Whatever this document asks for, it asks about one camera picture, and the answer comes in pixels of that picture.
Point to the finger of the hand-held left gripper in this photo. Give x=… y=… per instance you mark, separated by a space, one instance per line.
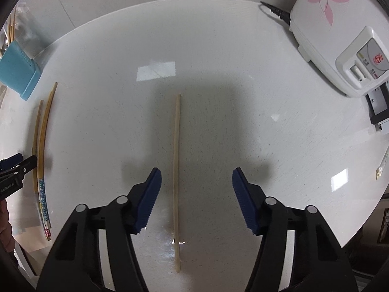
x=10 y=161
x=27 y=164

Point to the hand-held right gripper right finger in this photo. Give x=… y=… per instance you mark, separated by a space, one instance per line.
x=244 y=197

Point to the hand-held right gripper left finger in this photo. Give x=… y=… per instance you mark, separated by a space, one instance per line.
x=149 y=197

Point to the plain wooden chopstick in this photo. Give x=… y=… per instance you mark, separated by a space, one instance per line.
x=176 y=173

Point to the blue plastic utensil holder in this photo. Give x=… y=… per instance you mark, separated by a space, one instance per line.
x=19 y=70

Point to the wooden chopstick with patterned end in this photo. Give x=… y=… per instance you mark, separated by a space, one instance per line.
x=44 y=146

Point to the small packet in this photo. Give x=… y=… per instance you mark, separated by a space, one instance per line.
x=383 y=165

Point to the black and white device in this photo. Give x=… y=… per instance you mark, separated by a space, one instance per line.
x=378 y=106

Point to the white flowered rice cooker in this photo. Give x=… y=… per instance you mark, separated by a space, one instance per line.
x=328 y=33

